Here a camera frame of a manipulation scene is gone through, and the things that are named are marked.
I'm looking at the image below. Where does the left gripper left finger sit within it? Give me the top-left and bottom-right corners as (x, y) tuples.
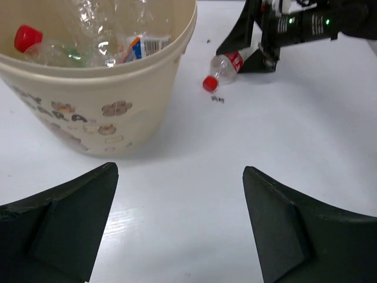
(1, 162), (118, 282)

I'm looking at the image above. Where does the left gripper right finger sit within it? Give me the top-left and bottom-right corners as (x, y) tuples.
(243, 166), (376, 282)

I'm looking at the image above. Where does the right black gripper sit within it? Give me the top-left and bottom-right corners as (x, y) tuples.
(216, 0), (370, 73)

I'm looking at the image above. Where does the small red label bottle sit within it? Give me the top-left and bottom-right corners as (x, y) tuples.
(203, 47), (257, 93)

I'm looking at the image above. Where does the blue label clear bottle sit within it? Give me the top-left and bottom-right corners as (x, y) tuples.
(115, 0), (173, 62)

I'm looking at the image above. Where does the long red label bottle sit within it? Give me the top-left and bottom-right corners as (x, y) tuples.
(14, 25), (79, 68)

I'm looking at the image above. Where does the green plastic bottle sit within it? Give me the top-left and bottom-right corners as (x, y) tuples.
(66, 48), (87, 68)

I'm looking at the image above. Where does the tan round paper bin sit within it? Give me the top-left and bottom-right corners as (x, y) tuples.
(1, 1), (197, 157)

